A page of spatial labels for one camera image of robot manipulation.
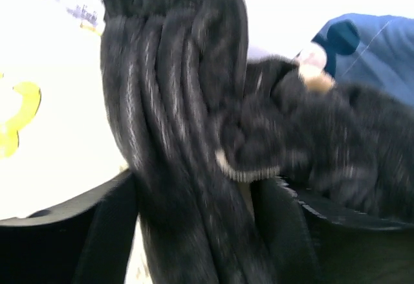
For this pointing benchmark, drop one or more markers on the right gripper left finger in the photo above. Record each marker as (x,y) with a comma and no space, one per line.
(86,239)

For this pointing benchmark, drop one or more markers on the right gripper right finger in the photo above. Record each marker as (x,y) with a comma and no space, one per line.
(313,240)

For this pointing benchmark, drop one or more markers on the white pillow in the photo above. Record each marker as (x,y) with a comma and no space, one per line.
(67,148)

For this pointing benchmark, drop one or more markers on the black floral plush pillowcase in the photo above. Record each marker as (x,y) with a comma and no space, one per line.
(198,124)

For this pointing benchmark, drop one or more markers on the blue cartoon print pillow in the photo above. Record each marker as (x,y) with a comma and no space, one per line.
(374,50)

